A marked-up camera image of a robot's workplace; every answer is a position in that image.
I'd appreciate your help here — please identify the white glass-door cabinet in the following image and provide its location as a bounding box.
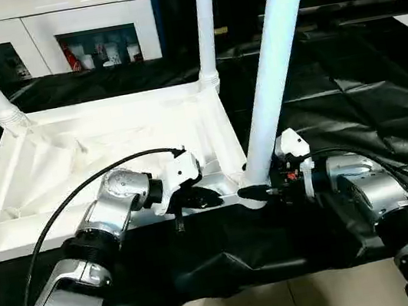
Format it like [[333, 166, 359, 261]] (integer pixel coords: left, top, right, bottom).
[[0, 0, 165, 85]]

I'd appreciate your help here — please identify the red bottle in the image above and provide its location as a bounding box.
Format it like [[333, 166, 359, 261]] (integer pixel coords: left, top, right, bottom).
[[61, 41, 81, 73]]

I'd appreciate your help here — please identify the dark blue vertical panel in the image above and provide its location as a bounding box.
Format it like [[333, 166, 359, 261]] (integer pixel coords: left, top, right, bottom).
[[150, 0, 170, 58]]

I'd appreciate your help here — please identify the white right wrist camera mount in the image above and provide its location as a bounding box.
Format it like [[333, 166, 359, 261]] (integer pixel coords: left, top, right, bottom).
[[269, 125, 320, 204]]

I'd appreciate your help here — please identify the white plastic table top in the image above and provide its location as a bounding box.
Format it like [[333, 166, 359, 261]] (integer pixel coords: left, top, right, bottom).
[[0, 70, 279, 275]]

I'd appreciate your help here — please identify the white ceramic cup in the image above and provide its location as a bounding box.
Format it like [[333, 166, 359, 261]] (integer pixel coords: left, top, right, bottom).
[[127, 42, 142, 63]]

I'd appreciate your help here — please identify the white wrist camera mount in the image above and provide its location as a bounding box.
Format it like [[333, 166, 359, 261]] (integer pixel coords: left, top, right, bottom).
[[145, 147, 210, 218], [269, 125, 320, 204]]

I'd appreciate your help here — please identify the black mat cloth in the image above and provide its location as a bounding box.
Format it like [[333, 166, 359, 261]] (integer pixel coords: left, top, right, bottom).
[[0, 12, 408, 306]]

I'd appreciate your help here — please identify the white can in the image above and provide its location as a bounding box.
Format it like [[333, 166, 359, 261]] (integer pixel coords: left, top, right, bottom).
[[79, 52, 94, 71]]

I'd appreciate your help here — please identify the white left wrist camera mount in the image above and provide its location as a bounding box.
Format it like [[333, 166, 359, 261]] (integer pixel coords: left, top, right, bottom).
[[145, 147, 210, 218]]

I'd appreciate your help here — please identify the blue white printed mug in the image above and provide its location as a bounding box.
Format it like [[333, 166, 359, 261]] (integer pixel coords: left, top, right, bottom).
[[99, 42, 121, 67]]

